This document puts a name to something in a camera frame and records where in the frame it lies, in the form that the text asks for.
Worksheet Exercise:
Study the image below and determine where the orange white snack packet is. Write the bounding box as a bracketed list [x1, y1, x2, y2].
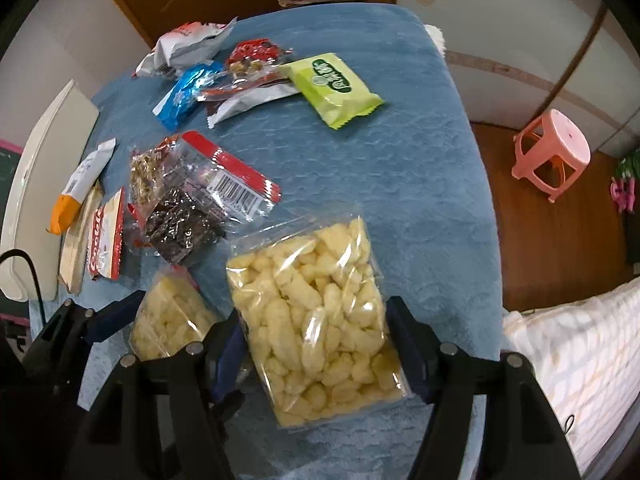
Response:
[47, 139, 117, 236]

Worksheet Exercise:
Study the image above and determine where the white towel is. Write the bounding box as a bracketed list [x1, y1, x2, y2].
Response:
[422, 24, 447, 57]

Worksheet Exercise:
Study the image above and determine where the pale wardrobe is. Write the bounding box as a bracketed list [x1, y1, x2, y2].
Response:
[395, 0, 640, 157]

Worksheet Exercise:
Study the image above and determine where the pink green toy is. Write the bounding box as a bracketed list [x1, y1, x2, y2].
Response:
[607, 149, 640, 217]

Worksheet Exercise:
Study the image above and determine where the clear dark dried fruit packet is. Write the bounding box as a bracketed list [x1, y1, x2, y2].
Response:
[127, 130, 282, 266]

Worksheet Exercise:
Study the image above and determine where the green chalkboard pink frame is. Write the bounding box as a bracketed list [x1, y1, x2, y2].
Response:
[0, 137, 24, 203]

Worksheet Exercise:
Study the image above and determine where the white plastic tray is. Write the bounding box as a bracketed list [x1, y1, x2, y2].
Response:
[0, 79, 101, 302]

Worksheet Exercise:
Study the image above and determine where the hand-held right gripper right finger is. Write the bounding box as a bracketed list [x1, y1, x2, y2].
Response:
[386, 295, 583, 480]

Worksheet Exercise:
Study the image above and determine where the beige snack packet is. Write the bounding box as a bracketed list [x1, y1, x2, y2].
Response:
[57, 180, 106, 296]

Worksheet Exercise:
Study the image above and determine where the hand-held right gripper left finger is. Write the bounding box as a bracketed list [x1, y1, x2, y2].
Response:
[65, 307, 251, 480]

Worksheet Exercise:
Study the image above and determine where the brown white snack packet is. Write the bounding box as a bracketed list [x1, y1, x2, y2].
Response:
[200, 76, 302, 129]

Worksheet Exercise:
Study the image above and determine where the white red snack packet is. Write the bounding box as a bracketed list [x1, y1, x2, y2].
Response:
[132, 17, 239, 79]

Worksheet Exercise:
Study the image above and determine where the pink plastic stool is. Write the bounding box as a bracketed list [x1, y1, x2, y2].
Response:
[511, 108, 592, 204]

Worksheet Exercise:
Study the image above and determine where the clear red mixed nut packet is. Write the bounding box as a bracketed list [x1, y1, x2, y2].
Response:
[224, 37, 294, 82]

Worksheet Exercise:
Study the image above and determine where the clear walnut packet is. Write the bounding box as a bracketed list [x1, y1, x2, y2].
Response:
[129, 147, 176, 207]

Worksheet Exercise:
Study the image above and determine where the black cable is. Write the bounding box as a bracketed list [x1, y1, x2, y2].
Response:
[0, 248, 47, 313]

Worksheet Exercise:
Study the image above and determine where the green snack packet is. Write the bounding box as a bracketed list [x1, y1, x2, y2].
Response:
[225, 204, 417, 429]
[277, 52, 386, 131]

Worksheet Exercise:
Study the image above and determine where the white bed quilt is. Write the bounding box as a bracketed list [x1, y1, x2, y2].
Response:
[501, 276, 640, 480]

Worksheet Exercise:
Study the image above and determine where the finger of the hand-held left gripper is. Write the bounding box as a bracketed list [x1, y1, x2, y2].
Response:
[75, 289, 147, 348]
[27, 299, 77, 378]

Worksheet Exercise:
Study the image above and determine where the red white cookie packet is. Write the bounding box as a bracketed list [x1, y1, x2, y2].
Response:
[87, 187, 126, 281]

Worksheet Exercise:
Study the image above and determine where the blue snack packet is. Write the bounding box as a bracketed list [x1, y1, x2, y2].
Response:
[152, 60, 226, 131]

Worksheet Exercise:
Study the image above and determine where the small clear puffed corn bag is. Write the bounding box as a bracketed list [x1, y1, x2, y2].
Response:
[129, 266, 222, 361]

